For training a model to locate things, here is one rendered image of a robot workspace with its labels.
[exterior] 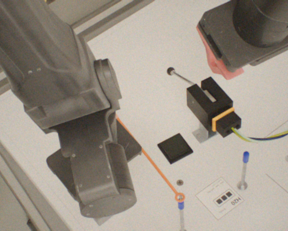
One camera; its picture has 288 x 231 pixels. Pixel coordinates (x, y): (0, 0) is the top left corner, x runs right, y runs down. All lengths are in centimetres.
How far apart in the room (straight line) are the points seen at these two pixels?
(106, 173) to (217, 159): 31
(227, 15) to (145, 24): 45
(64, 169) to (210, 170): 24
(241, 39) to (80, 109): 17
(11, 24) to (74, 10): 151
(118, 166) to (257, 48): 18
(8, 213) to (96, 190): 141
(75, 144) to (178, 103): 36
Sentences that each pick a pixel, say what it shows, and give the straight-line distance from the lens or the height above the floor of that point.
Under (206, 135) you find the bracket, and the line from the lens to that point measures 79.
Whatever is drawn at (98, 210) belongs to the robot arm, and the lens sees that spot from 52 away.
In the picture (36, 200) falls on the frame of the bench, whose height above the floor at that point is 80.
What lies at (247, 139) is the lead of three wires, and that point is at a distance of 70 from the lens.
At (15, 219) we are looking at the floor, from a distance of 190.
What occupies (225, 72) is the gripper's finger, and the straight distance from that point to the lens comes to 53.
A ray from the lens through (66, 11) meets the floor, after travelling 186.
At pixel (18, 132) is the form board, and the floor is 94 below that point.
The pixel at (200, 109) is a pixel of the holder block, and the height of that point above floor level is 116.
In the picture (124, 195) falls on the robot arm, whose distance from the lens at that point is 50.
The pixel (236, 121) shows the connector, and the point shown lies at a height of 120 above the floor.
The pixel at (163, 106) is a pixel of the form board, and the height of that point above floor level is 104.
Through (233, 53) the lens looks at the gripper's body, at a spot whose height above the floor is 135.
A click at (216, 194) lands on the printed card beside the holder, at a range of 74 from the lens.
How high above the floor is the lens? 176
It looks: 62 degrees down
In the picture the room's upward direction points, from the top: 105 degrees clockwise
